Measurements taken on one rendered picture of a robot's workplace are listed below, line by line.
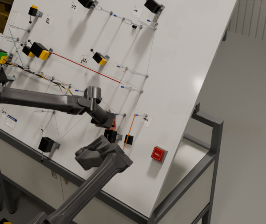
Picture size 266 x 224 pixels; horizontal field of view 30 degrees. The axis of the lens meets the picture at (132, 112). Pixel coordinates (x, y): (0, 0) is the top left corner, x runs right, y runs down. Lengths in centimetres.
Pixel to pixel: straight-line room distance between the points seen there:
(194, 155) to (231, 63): 224
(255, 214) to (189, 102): 148
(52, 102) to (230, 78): 277
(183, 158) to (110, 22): 78
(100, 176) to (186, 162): 108
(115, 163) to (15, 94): 55
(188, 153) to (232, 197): 96
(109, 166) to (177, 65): 75
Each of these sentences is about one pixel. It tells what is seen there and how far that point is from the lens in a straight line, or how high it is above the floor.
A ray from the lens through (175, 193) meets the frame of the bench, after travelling 242.
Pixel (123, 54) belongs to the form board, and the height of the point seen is 136.
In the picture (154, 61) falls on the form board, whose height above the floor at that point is 138.
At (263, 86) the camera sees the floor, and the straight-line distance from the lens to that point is 449.
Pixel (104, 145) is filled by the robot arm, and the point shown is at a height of 148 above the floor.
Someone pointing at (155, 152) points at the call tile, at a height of 112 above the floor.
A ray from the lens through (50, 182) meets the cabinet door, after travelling 274.
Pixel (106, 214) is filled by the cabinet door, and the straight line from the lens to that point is 253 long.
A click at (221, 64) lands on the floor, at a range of 471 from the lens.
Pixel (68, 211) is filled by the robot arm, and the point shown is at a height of 147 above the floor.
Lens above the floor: 262
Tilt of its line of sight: 40 degrees down
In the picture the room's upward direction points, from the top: 1 degrees counter-clockwise
